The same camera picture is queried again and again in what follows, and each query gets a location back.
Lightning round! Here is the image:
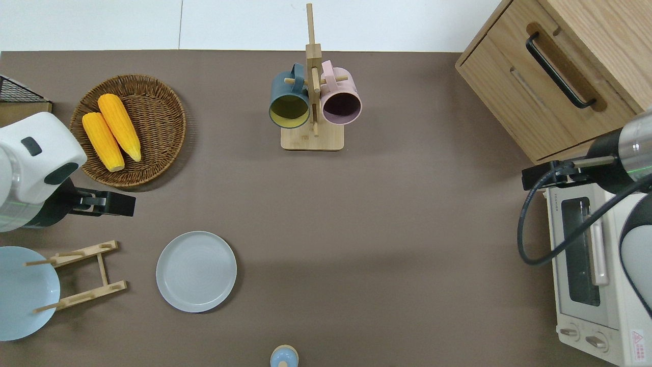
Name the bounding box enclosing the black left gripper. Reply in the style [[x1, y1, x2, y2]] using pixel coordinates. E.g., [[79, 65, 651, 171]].
[[71, 187, 137, 218]]

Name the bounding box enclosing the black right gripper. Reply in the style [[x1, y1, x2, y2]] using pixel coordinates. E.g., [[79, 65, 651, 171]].
[[522, 159, 579, 191]]

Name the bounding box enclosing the gray plate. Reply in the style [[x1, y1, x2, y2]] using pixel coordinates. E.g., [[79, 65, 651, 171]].
[[156, 231, 238, 313]]

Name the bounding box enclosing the wooden plate rack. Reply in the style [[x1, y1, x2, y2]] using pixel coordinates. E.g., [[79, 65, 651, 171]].
[[24, 240, 128, 313]]

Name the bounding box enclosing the light blue plate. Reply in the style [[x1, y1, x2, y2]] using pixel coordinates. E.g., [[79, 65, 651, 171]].
[[0, 246, 61, 342]]

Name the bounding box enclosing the yellow corn cob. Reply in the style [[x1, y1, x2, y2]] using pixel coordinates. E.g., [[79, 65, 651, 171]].
[[97, 93, 142, 163], [82, 112, 126, 172]]

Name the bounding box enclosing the brown wicker basket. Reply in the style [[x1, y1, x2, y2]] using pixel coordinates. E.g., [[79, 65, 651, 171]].
[[70, 74, 187, 188]]

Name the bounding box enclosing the wooden cabinet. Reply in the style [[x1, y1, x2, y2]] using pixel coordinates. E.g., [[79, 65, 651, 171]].
[[455, 0, 652, 164]]

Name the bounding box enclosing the white toaster oven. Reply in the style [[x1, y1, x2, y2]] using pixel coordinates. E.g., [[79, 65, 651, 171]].
[[545, 186, 652, 367]]

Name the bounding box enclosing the dark blue mug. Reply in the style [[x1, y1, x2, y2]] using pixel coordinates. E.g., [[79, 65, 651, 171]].
[[269, 63, 311, 129]]

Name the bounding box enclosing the wooden mug tree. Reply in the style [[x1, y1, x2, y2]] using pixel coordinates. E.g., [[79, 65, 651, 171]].
[[281, 3, 349, 151]]

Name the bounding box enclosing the pink mug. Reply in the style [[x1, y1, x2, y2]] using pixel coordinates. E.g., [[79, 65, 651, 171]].
[[320, 60, 363, 125]]

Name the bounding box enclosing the blue wooden bell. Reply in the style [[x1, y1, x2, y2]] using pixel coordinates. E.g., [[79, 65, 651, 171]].
[[270, 345, 299, 367]]

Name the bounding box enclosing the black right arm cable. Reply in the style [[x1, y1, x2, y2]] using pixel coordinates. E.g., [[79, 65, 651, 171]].
[[517, 162, 652, 266]]

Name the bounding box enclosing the black cabinet handle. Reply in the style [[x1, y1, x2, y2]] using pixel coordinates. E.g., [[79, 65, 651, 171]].
[[526, 32, 597, 109]]

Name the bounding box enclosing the wire and wood shelf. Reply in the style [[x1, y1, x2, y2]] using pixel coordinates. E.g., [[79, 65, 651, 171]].
[[0, 75, 53, 129]]

